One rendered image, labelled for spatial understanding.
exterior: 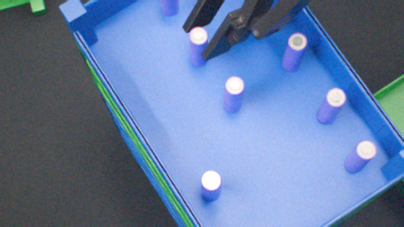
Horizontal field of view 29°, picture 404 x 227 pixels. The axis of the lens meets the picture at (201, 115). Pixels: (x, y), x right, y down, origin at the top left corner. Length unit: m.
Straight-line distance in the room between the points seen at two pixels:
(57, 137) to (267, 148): 0.51
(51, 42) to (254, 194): 0.58
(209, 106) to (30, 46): 0.53
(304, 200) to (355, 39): 0.53
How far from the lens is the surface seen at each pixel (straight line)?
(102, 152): 1.18
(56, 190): 1.18
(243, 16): 0.66
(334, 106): 0.71
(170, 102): 0.77
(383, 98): 1.22
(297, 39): 0.72
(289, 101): 0.77
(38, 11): 1.25
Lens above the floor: 1.14
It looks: 75 degrees down
